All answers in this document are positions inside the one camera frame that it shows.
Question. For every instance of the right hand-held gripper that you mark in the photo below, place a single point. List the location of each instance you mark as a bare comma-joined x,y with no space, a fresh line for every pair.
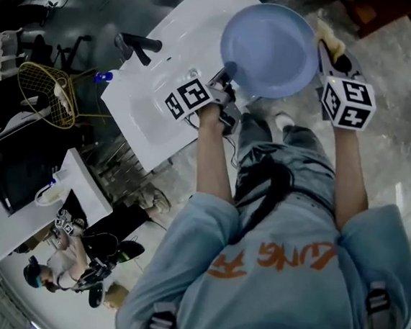
348,105

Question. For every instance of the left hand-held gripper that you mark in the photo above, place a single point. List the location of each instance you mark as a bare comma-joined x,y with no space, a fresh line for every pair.
188,98

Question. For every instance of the yellow sponge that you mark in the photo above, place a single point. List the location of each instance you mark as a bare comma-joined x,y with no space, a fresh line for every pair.
329,38

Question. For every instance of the big blue plate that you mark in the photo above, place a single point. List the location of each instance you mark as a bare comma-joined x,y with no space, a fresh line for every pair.
271,47

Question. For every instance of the person's right forearm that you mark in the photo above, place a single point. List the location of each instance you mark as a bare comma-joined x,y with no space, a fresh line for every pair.
348,181

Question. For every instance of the person's left forearm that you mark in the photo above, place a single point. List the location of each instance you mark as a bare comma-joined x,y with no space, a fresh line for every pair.
214,164

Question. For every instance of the person's left hand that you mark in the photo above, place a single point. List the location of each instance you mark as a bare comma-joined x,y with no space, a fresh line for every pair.
210,115

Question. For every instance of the brown wooden cabinet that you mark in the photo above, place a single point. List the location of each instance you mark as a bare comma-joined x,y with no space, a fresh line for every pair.
386,11

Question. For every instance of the person's white shoe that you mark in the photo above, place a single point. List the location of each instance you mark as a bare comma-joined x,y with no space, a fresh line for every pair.
283,120

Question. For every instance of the white ceramic sink basin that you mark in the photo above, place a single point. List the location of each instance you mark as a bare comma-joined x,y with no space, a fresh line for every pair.
151,126

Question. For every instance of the black faucet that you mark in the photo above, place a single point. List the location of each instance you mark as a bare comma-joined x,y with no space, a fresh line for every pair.
141,43

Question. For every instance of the person's blue jeans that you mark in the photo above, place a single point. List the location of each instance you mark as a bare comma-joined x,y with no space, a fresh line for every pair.
307,159

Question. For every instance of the white soap bottle blue pump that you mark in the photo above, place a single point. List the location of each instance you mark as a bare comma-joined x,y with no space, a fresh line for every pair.
109,77

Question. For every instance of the metal rack sink stand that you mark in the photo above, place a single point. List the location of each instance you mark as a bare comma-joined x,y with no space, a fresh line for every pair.
129,171

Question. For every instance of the cream cloth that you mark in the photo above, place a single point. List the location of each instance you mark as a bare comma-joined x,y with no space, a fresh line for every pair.
61,92

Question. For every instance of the white faucet with blue cap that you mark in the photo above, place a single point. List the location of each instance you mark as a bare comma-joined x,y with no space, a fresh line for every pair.
57,178

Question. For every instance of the black cloth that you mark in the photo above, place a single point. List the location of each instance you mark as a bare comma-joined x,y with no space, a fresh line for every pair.
74,205

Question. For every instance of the yellow liquid soap bottle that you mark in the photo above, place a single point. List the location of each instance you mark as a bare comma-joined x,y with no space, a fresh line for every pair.
52,196

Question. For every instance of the large black screen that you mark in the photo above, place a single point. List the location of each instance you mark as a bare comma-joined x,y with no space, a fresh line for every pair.
19,149

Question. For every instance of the person's light blue shirt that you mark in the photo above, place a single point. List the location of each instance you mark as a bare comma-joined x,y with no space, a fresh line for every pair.
278,304

